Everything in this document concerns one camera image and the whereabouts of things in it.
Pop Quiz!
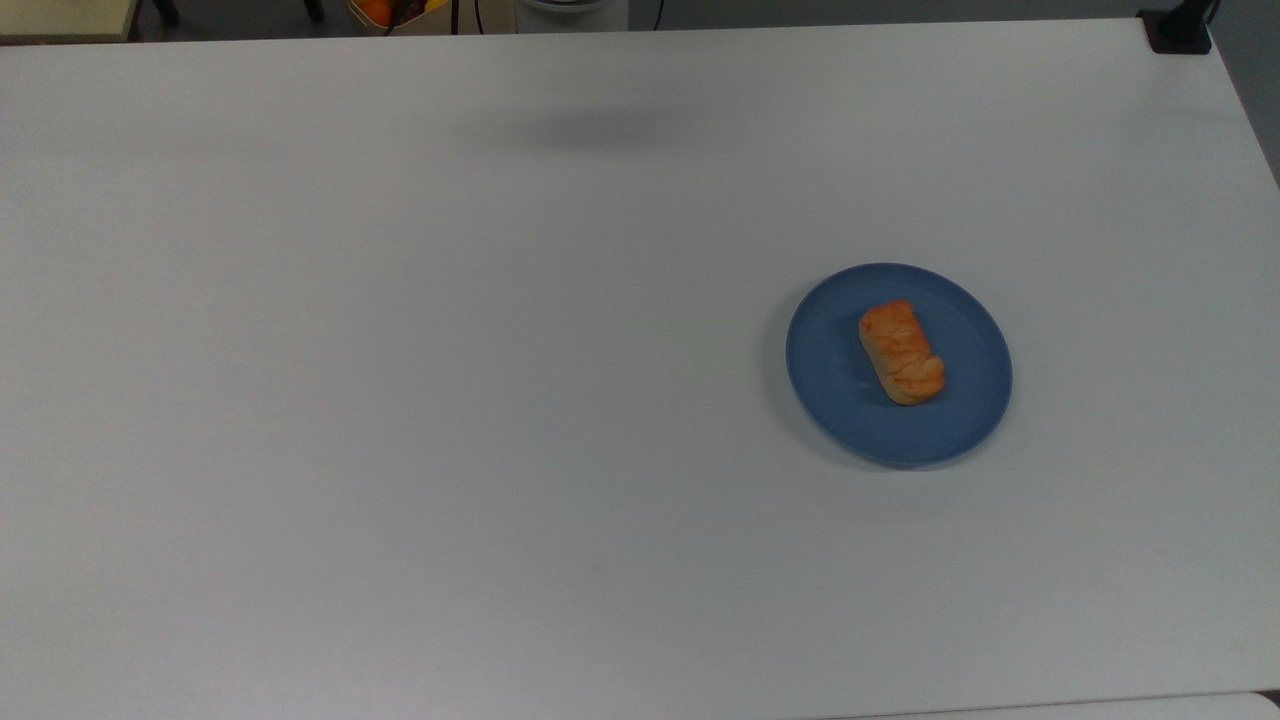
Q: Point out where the orange glazed bread roll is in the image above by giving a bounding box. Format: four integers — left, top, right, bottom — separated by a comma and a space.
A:
858, 299, 947, 407

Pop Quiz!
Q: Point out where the blue round plate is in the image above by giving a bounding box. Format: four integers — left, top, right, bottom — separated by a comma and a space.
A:
785, 262, 1014, 469

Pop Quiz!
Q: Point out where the cardboard box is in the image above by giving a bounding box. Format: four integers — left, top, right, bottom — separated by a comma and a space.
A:
345, 0, 491, 37

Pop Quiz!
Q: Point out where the beige desk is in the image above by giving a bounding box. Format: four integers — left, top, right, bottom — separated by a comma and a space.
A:
0, 0, 140, 44

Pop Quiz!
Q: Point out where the black table clamp mount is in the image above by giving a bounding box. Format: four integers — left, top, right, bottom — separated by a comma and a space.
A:
1137, 0, 1220, 55

